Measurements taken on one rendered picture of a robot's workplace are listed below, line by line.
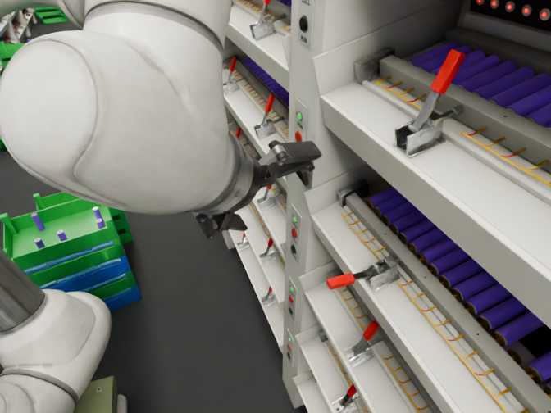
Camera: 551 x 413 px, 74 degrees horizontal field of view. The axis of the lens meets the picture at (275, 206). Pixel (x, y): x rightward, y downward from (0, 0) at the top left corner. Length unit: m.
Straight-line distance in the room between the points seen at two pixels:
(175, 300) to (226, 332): 0.25
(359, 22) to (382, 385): 0.52
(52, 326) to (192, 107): 0.66
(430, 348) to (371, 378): 0.21
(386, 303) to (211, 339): 0.93
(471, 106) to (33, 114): 0.34
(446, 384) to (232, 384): 0.89
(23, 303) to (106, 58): 0.67
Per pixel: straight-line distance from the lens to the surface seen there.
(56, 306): 0.86
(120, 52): 0.23
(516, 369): 0.45
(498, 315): 0.48
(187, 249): 1.63
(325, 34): 0.47
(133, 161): 0.22
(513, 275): 0.32
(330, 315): 0.71
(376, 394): 0.65
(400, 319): 0.48
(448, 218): 0.34
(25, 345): 0.85
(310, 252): 0.66
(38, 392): 0.85
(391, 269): 0.49
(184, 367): 1.31
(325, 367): 0.88
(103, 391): 1.06
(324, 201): 0.59
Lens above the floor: 1.14
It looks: 39 degrees down
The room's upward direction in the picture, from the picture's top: straight up
